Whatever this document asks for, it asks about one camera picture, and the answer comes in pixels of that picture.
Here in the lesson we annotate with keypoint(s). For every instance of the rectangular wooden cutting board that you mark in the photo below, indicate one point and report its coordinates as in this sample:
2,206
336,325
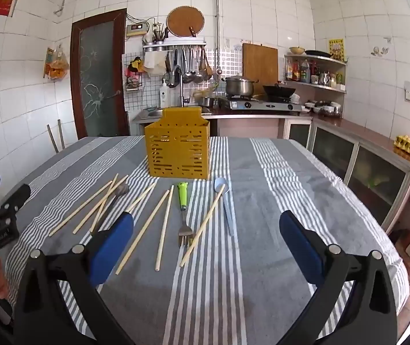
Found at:
260,64

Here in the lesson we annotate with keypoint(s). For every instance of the black wok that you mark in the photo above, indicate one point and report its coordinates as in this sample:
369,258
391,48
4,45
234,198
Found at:
278,91

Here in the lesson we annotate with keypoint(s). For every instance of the wooden chopstick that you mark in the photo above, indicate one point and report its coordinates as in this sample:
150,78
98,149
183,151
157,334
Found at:
165,228
81,208
100,205
143,230
143,196
110,191
205,222

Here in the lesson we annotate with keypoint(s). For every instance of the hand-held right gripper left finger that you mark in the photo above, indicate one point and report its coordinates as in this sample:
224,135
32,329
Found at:
113,248

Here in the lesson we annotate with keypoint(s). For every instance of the white soap bottle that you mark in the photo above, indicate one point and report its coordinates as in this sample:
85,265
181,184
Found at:
164,97

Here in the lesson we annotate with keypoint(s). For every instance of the white lattice wall panel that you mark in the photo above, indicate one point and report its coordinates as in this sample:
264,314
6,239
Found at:
230,63

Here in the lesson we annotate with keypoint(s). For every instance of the white sticker wall hooks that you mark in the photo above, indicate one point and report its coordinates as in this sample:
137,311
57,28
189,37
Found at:
381,51

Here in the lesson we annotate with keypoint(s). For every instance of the kitchen cabinet with glass doors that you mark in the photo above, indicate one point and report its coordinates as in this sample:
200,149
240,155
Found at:
334,149

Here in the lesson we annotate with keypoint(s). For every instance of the yellow and black hanging item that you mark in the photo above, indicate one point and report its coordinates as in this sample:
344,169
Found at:
135,65

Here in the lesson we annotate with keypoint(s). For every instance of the silver wall utensil rack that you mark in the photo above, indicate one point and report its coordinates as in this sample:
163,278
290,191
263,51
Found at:
176,45

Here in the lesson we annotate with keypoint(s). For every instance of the steel cooking pot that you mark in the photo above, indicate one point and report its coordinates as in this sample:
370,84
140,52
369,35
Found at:
239,87

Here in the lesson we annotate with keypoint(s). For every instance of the small steel pot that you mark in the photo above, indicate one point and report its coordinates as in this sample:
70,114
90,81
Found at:
208,101

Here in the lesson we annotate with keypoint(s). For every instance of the vertical metal pipe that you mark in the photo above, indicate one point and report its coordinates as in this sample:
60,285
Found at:
217,18

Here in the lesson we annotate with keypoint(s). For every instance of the yellow perforated utensil holder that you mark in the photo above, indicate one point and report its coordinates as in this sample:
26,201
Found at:
176,151

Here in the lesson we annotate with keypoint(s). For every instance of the row of hanging kitchen utensils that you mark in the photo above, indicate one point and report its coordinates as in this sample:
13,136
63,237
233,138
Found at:
188,68

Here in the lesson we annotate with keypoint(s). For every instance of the steel faucet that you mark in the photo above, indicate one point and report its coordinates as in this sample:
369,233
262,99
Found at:
182,90

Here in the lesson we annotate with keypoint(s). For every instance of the hanging orange plastic bag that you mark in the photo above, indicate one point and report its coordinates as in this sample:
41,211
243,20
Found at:
57,68

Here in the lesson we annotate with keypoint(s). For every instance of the steel gas stove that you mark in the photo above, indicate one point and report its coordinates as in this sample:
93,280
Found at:
262,105

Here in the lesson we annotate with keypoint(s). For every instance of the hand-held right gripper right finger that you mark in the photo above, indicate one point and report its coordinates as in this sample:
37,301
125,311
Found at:
300,248

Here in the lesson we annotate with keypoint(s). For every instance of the wooden stick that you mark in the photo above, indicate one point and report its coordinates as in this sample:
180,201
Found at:
61,134
52,138

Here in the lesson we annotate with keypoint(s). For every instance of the black shallow pan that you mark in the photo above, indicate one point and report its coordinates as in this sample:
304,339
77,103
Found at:
318,54

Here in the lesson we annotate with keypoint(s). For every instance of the round wooden board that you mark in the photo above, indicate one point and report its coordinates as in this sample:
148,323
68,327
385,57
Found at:
183,21

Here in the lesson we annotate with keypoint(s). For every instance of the cup of dark chopsticks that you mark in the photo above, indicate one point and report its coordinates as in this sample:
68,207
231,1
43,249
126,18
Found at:
158,35

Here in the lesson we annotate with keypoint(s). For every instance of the beige bowl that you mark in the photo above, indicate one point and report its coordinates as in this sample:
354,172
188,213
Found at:
297,50

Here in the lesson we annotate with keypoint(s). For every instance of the row of condiment bottles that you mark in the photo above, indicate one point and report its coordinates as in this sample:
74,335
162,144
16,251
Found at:
303,72

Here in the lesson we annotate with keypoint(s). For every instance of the pile of bowls and dishes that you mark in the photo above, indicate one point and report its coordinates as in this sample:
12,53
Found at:
321,109

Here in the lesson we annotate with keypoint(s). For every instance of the white corner shelf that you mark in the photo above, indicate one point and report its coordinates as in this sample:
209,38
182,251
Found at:
334,60

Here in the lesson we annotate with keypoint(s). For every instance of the light blue plastic spoon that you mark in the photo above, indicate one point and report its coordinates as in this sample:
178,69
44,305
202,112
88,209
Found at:
226,212

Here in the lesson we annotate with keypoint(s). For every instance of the metal spoon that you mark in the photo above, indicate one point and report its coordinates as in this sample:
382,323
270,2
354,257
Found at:
121,189

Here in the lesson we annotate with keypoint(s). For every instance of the brown frosted glass door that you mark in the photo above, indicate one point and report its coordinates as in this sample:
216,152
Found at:
97,79

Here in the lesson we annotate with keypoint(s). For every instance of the white hanging cloth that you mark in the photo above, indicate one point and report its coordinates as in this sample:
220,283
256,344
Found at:
153,63

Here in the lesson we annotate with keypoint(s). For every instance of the grey white striped tablecloth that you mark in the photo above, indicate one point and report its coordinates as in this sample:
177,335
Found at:
280,172

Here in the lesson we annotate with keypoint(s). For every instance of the beige digital display box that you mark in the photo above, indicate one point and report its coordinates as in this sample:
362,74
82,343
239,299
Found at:
136,28

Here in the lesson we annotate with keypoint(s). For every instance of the yellow wall poster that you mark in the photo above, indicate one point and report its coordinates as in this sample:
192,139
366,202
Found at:
336,48

